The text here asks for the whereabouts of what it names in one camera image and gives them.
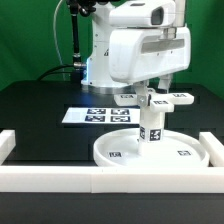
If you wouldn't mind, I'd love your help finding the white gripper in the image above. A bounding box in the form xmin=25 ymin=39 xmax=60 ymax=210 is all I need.
xmin=109 ymin=27 xmax=191 ymax=107

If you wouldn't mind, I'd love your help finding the white cross table base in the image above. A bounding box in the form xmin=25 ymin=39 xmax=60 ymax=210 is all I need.
xmin=114 ymin=88 xmax=194 ymax=112

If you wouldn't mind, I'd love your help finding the white round table top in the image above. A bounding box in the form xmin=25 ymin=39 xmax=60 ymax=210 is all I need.
xmin=93 ymin=128 xmax=209 ymax=168

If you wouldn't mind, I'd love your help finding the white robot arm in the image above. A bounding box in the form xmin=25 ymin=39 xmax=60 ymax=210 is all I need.
xmin=82 ymin=0 xmax=191 ymax=106

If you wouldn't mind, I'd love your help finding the white marker sheet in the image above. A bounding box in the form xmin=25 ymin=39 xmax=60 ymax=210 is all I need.
xmin=62 ymin=107 xmax=140 ymax=124

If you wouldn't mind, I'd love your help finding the white fence right bar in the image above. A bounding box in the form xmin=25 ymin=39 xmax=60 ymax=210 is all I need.
xmin=199 ymin=132 xmax=224 ymax=167

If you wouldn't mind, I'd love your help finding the white fence bar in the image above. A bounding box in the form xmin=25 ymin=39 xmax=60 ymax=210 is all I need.
xmin=199 ymin=132 xmax=224 ymax=167
xmin=0 ymin=166 xmax=224 ymax=193
xmin=0 ymin=130 xmax=16 ymax=166

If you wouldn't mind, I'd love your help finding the white fence front bar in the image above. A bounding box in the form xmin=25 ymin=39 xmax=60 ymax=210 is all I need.
xmin=0 ymin=166 xmax=224 ymax=193

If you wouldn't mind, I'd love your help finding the white fence left bar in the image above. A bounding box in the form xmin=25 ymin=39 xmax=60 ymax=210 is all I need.
xmin=0 ymin=130 xmax=16 ymax=166

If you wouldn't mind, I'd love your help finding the black cable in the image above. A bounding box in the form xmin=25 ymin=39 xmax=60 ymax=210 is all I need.
xmin=35 ymin=64 xmax=84 ymax=82

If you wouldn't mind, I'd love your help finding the black camera pole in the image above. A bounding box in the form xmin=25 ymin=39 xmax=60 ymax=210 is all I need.
xmin=66 ymin=0 xmax=96 ymax=68

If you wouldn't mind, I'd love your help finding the grey cable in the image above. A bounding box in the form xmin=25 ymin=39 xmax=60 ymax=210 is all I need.
xmin=52 ymin=0 xmax=68 ymax=81

